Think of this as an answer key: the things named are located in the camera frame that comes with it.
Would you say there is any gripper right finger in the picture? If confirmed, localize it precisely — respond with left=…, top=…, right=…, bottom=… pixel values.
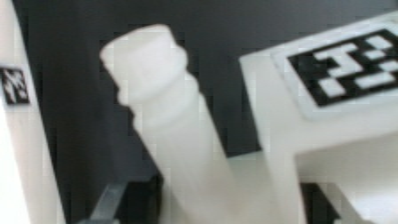
left=301, top=183, right=342, bottom=224

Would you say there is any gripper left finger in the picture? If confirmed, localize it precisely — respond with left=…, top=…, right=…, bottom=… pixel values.
left=77, top=179, right=162, bottom=224

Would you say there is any white chair leg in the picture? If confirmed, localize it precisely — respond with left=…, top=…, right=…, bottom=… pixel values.
left=0, top=0, right=66, bottom=224

